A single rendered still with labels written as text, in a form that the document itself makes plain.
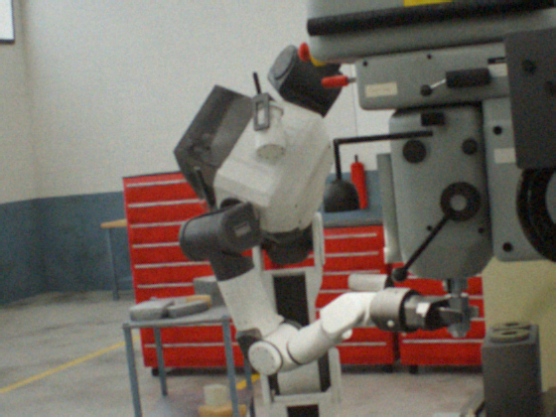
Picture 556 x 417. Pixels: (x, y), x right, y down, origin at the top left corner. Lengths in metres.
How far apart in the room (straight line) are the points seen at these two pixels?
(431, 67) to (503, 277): 1.97
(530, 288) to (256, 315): 1.66
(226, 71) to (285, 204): 9.85
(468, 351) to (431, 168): 4.89
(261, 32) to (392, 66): 10.08
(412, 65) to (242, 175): 0.58
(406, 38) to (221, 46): 10.31
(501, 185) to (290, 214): 0.63
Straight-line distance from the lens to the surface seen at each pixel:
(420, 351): 6.89
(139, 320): 4.99
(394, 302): 2.08
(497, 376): 2.31
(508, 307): 3.80
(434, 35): 1.88
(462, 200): 1.87
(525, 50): 1.60
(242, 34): 12.07
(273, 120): 2.25
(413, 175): 1.93
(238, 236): 2.26
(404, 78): 1.90
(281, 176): 2.30
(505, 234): 1.87
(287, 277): 2.68
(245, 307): 2.29
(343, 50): 1.93
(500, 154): 1.86
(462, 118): 1.90
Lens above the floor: 1.59
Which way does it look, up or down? 3 degrees down
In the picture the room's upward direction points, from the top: 5 degrees counter-clockwise
